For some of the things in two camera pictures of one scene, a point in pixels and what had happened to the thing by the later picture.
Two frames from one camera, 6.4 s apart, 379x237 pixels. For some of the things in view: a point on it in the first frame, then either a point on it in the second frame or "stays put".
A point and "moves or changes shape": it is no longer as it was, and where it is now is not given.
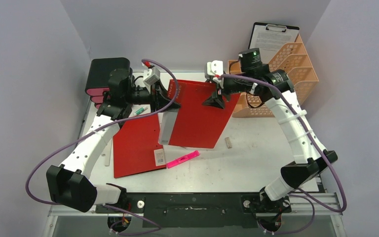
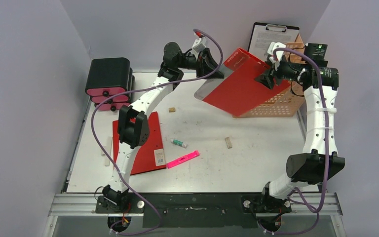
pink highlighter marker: x=183 y=159 stays put
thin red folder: x=196 y=125 moves or changes shape
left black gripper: x=158 y=98 to x=206 y=65
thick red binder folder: x=137 y=147 stays put
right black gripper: x=222 y=92 to x=273 y=73
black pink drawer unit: x=100 y=69 stays put
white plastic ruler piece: x=107 y=152 stays put
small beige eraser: x=228 y=142 stays put
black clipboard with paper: x=270 y=38 stays put
